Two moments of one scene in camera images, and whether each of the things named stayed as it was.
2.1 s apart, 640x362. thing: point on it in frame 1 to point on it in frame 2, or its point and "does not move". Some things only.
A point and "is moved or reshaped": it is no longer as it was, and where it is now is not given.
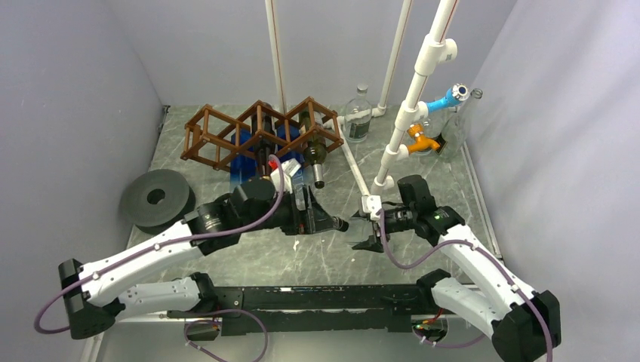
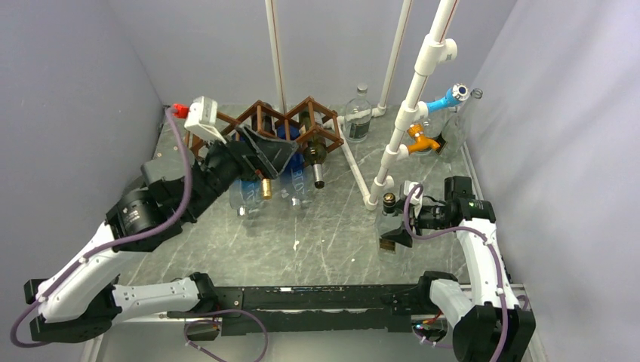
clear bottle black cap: x=337 y=222 is moved or reshaped
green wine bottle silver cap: x=315 y=151 does not move
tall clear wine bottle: x=455 y=130 does not move
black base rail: x=242 y=308 does not move
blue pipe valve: x=455 y=94 does not move
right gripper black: x=372 y=243 to x=401 y=235
